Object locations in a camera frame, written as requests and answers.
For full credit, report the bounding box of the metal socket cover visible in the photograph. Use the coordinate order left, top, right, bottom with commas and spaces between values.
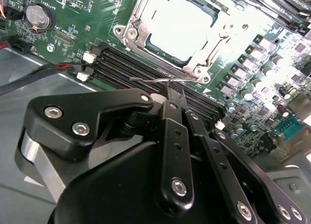
130, 0, 243, 75

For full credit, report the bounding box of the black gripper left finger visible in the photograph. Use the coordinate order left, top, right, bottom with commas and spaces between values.
14, 83, 195, 214

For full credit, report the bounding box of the metal locking lever wire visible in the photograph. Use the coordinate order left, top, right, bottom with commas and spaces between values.
129, 75, 207, 85

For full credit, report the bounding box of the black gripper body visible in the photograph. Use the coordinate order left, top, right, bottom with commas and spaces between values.
47, 141, 238, 224

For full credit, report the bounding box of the silver CPU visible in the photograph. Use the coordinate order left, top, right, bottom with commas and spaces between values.
145, 0, 230, 67

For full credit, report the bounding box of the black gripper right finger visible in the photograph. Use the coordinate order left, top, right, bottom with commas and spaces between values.
174, 85, 307, 224

